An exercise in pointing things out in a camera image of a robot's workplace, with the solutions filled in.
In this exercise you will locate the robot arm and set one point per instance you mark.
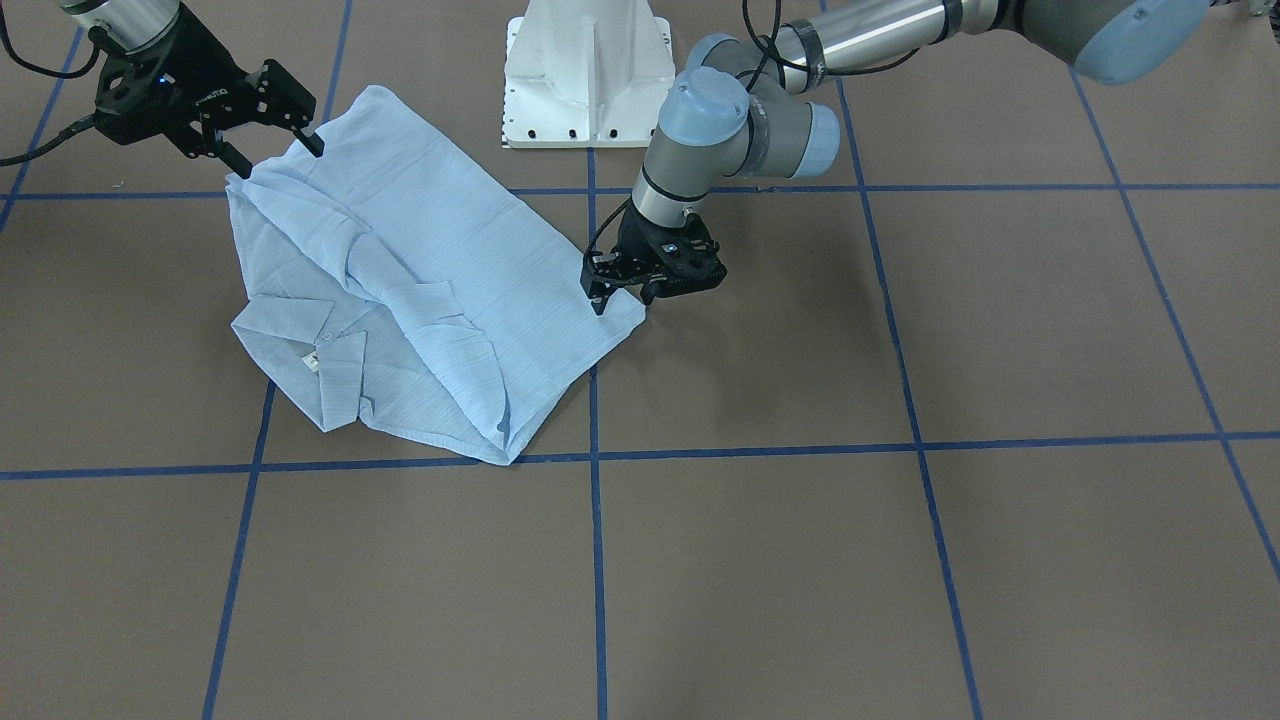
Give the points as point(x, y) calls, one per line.
point(735, 110)
point(135, 25)

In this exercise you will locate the light blue striped shirt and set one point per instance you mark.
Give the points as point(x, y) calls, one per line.
point(392, 281)

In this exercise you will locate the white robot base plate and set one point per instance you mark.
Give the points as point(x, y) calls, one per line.
point(585, 75)

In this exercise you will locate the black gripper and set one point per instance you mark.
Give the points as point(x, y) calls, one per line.
point(634, 243)
point(196, 88)

